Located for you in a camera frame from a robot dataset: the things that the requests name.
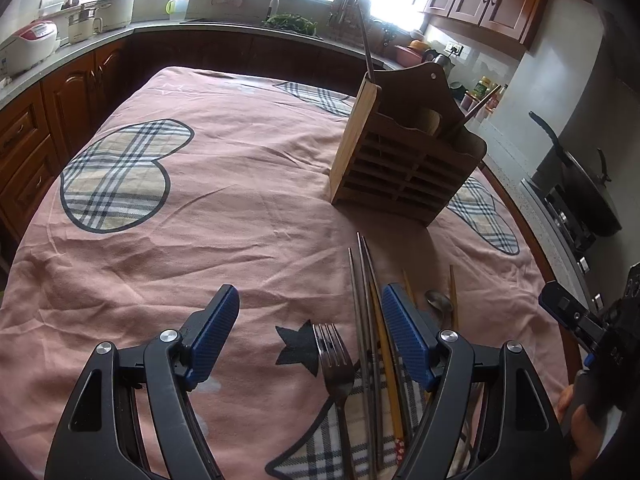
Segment short wooden chopstick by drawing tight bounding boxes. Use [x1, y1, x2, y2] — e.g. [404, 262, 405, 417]
[449, 264, 459, 332]

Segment steel spoon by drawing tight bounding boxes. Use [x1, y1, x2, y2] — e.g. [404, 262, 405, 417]
[424, 289, 456, 330]

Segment brown chopstick with dotted end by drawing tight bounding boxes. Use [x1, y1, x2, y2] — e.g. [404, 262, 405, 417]
[401, 269, 416, 305]

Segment small steel fork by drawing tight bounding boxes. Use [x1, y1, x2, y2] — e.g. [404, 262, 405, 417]
[312, 324, 357, 479]

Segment long brown wooden chopstick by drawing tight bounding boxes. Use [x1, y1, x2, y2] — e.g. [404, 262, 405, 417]
[461, 84, 503, 126]

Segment large steel fork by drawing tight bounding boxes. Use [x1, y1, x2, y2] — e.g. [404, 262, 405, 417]
[355, 0, 375, 84]

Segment person's right hand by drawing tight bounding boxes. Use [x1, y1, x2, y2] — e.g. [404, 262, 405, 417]
[570, 404, 620, 479]

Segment black wok with lid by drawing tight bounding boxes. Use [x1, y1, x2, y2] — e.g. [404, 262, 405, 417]
[528, 110, 622, 237]

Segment pink cloth with plaid hearts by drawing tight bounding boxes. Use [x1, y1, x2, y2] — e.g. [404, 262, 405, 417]
[1, 67, 568, 479]

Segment wooden utensil holder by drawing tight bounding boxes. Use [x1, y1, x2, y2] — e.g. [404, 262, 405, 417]
[329, 63, 487, 226]

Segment condiment bottles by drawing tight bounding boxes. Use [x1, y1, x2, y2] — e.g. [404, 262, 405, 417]
[472, 76, 508, 110]

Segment spice jars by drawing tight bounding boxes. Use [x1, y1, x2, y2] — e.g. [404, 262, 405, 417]
[460, 91, 480, 114]

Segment stainless steel electric kettle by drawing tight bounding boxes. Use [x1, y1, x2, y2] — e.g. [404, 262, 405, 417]
[433, 53, 454, 78]

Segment pink basin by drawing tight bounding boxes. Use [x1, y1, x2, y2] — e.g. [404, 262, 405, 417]
[395, 46, 423, 67]

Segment white pink rice cooker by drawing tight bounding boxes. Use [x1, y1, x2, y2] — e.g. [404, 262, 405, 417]
[1, 21, 58, 78]

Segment small white electric kettle pot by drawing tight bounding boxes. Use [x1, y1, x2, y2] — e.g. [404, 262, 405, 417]
[67, 6, 103, 44]

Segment cream electric cooker pot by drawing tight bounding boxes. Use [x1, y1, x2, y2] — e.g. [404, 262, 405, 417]
[93, 0, 134, 34]

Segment dish drying rack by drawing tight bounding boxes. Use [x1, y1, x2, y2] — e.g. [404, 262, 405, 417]
[326, 0, 397, 54]

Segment green leafy vegetables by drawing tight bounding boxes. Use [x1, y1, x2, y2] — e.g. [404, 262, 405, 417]
[264, 13, 317, 37]

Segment measuring jug with green handle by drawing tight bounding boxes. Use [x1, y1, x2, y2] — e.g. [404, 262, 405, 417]
[165, 0, 190, 22]

